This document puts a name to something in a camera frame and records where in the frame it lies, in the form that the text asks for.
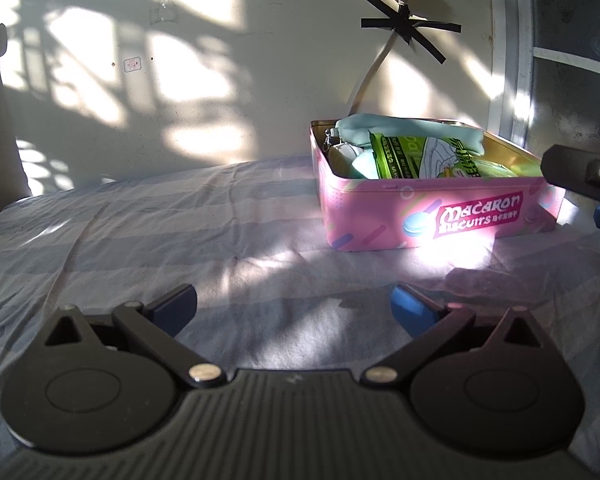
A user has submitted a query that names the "grey checked bed sheet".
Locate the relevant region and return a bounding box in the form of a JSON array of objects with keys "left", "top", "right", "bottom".
[{"left": 0, "top": 155, "right": 600, "bottom": 480}]

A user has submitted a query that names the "teal pencil pouch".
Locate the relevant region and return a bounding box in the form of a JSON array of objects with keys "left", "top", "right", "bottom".
[{"left": 324, "top": 114, "right": 485, "bottom": 158}]

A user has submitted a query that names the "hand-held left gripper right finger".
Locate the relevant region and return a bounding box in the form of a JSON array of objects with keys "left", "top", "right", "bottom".
[{"left": 360, "top": 282, "right": 544, "bottom": 387}]

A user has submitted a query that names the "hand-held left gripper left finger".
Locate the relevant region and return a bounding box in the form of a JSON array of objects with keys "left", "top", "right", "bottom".
[{"left": 42, "top": 283, "right": 228, "bottom": 389}]

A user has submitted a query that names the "pink biscuit tin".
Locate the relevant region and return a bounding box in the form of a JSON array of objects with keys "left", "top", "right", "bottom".
[{"left": 309, "top": 117, "right": 566, "bottom": 252}]

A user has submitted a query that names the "beige power cable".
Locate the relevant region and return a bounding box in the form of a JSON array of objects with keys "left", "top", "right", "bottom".
[{"left": 346, "top": 35, "right": 407, "bottom": 117}]

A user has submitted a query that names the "green snack packet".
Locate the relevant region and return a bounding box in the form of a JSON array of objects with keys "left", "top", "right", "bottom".
[{"left": 369, "top": 131, "right": 483, "bottom": 180}]

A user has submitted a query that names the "clear tape piece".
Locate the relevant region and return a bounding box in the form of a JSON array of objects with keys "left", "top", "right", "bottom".
[{"left": 149, "top": 0, "right": 177, "bottom": 26}]

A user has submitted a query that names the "black tape cross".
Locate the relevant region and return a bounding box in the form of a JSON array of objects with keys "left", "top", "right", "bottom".
[{"left": 361, "top": 0, "right": 462, "bottom": 65}]

